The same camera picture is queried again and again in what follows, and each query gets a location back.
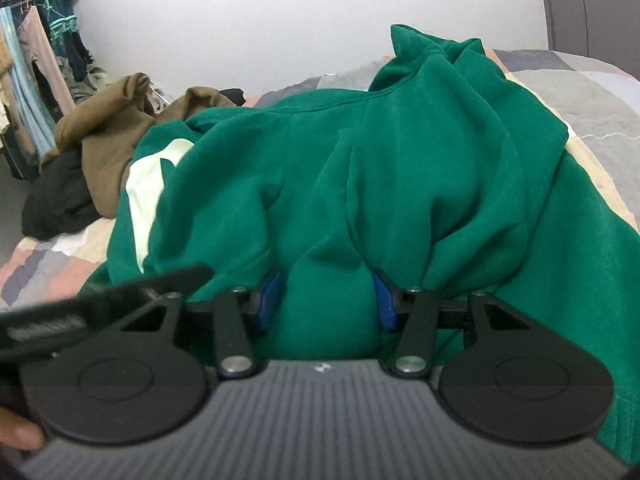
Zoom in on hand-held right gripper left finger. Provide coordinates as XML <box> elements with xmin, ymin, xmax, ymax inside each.
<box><xmin>120</xmin><ymin>272</ymin><xmax>286</xmax><ymax>377</ymax></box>

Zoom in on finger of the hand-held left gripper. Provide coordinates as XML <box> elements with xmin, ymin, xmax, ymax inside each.
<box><xmin>145</xmin><ymin>266</ymin><xmax>216</xmax><ymax>302</ymax></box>

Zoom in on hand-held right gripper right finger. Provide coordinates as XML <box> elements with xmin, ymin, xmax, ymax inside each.
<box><xmin>371</xmin><ymin>267</ymin><xmax>533</xmax><ymax>378</ymax></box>

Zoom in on green hoodie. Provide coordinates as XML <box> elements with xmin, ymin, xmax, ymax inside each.
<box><xmin>82</xmin><ymin>24</ymin><xmax>640</xmax><ymax>463</ymax></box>

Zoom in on teal clothes hangers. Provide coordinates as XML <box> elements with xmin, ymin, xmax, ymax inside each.
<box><xmin>37</xmin><ymin>0</ymin><xmax>81</xmax><ymax>38</ymax></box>

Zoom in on person's left hand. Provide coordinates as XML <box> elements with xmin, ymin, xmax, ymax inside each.
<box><xmin>0</xmin><ymin>407</ymin><xmax>46</xmax><ymax>451</ymax></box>

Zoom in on black garment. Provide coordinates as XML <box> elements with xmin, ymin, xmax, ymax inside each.
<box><xmin>21</xmin><ymin>147</ymin><xmax>106</xmax><ymax>238</ymax></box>

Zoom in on brown garment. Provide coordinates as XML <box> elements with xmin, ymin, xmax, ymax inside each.
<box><xmin>40</xmin><ymin>72</ymin><xmax>238</xmax><ymax>218</ymax></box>

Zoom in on grey-green crumpled cloth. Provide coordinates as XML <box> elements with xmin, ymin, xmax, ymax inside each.
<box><xmin>57</xmin><ymin>55</ymin><xmax>108</xmax><ymax>106</ymax></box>

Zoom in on light blue hanging garment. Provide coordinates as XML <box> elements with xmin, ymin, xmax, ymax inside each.
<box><xmin>0</xmin><ymin>7</ymin><xmax>56</xmax><ymax>158</ymax></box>

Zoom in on dark hanging garment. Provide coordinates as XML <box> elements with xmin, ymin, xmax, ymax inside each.
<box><xmin>65</xmin><ymin>30</ymin><xmax>96</xmax><ymax>81</ymax></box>

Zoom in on beige pink hanging pants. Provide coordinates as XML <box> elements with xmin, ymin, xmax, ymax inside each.
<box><xmin>17</xmin><ymin>5</ymin><xmax>76</xmax><ymax>121</ymax></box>

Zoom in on tan hanging garment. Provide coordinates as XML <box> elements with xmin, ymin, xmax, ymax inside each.
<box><xmin>0</xmin><ymin>27</ymin><xmax>13</xmax><ymax>78</ymax></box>

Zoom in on checked bedspread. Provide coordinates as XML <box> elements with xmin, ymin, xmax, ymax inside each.
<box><xmin>0</xmin><ymin>49</ymin><xmax>640</xmax><ymax>311</ymax></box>

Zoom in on grey door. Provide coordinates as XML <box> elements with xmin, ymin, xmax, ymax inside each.
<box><xmin>535</xmin><ymin>0</ymin><xmax>640</xmax><ymax>63</ymax></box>

